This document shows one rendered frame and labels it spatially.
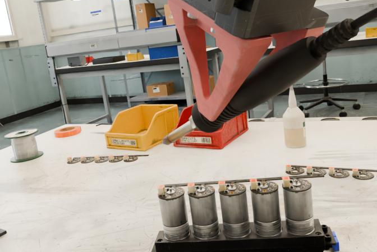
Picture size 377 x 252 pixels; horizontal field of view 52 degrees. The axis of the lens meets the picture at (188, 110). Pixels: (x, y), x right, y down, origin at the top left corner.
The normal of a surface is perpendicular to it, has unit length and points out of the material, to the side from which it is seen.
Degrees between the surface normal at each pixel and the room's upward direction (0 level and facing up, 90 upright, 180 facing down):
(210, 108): 99
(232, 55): 108
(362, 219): 0
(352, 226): 0
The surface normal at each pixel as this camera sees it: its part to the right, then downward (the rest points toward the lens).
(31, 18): 0.90, -0.03
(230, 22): -0.79, 0.22
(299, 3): 0.58, 0.54
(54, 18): -0.42, 0.25
